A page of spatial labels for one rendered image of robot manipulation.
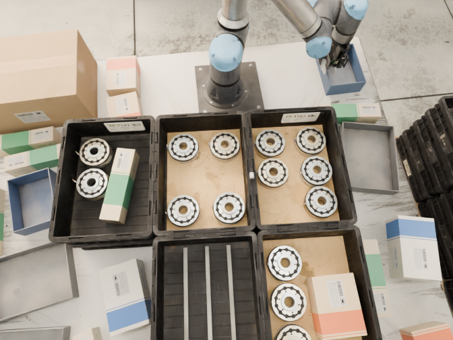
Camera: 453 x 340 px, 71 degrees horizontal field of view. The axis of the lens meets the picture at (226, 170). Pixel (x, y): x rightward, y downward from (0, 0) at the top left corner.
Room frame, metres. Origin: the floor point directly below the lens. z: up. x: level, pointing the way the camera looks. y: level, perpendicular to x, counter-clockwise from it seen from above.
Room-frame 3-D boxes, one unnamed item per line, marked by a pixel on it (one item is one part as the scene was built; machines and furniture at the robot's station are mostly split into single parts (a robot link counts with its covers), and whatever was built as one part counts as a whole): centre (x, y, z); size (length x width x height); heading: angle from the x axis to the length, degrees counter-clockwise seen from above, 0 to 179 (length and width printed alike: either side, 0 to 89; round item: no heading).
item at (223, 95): (0.77, 0.01, 0.80); 0.15 x 0.15 x 0.10
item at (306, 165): (0.37, -0.30, 0.86); 0.10 x 0.10 x 0.01
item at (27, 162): (0.46, 0.71, 0.73); 0.24 x 0.06 x 0.06; 105
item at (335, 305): (-0.04, -0.31, 0.87); 0.16 x 0.12 x 0.07; 6
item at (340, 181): (0.37, -0.22, 0.87); 0.40 x 0.30 x 0.11; 3
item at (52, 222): (0.33, 0.37, 0.92); 0.40 x 0.30 x 0.02; 3
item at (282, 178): (0.36, -0.16, 0.86); 0.10 x 0.10 x 0.01
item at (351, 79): (0.88, -0.48, 0.74); 0.20 x 0.15 x 0.07; 8
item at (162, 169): (0.35, 0.07, 0.87); 0.40 x 0.30 x 0.11; 3
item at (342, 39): (0.85, -0.42, 0.97); 0.08 x 0.08 x 0.05
